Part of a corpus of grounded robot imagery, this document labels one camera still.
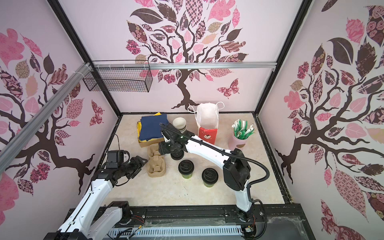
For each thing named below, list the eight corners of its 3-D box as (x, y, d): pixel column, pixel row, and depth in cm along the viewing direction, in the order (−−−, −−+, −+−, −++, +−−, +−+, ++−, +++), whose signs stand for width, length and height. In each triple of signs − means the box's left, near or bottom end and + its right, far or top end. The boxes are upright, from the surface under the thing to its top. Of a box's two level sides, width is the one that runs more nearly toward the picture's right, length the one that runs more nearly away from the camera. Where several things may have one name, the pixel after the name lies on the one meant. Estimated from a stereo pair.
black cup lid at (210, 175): (202, 188, 84) (202, 182, 75) (201, 175, 88) (202, 167, 80) (216, 188, 84) (219, 182, 75) (215, 175, 88) (217, 167, 80)
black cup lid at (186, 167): (178, 177, 88) (176, 170, 79) (182, 166, 92) (181, 157, 84) (190, 181, 86) (190, 174, 77) (195, 170, 91) (194, 161, 82)
